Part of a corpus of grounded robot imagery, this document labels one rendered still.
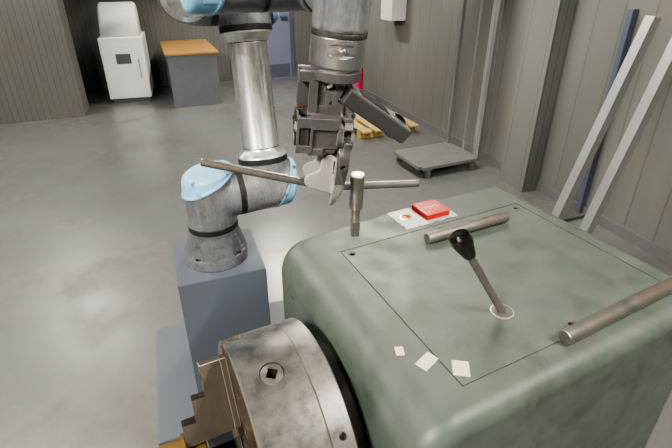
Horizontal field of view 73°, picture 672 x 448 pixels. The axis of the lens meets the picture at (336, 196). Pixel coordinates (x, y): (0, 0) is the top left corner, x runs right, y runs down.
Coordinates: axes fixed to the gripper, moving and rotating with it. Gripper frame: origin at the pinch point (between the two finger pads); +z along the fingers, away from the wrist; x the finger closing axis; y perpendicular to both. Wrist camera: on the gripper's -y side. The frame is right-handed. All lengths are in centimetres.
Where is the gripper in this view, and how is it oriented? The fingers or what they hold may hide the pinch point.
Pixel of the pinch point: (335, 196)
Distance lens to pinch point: 71.9
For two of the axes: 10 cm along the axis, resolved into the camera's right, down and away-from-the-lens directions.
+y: -9.9, -0.2, -1.7
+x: 1.3, 4.8, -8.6
